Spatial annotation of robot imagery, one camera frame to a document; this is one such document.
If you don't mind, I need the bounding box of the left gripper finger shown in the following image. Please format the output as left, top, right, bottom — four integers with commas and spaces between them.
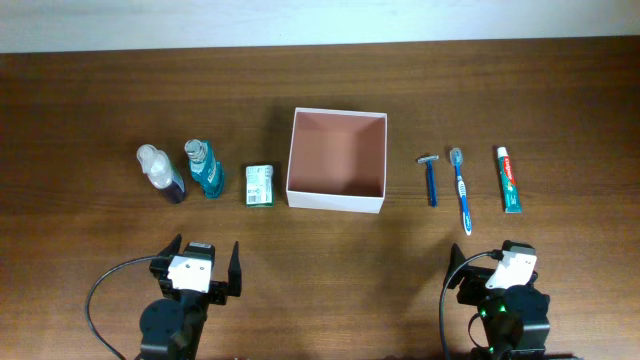
227, 241, 242, 297
157, 234, 182, 258

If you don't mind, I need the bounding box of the clear bottle dark purple liquid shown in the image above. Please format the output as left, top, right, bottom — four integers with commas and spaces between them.
136, 144, 186, 204

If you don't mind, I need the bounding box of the teal mouthwash bottle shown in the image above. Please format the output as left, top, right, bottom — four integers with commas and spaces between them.
184, 139, 225, 199

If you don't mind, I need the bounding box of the green red toothpaste tube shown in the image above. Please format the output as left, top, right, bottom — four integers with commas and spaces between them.
497, 147, 522, 214

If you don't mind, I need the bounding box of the green white soap box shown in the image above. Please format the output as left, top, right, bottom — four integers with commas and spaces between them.
245, 165, 275, 207

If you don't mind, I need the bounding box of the blue disposable razor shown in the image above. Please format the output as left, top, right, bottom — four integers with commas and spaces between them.
416, 155, 439, 207

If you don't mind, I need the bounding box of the blue white toothbrush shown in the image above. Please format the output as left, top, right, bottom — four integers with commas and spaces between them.
450, 148, 472, 236

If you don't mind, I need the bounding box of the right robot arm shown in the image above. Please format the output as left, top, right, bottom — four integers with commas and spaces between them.
439, 240, 550, 360

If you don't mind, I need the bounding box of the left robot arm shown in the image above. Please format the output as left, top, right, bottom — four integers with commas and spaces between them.
138, 235, 242, 359

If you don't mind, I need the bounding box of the white square cardboard box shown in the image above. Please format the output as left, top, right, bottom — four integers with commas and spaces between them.
285, 107, 388, 214

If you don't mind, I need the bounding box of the left black cable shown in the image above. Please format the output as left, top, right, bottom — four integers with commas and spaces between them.
84, 255, 160, 360

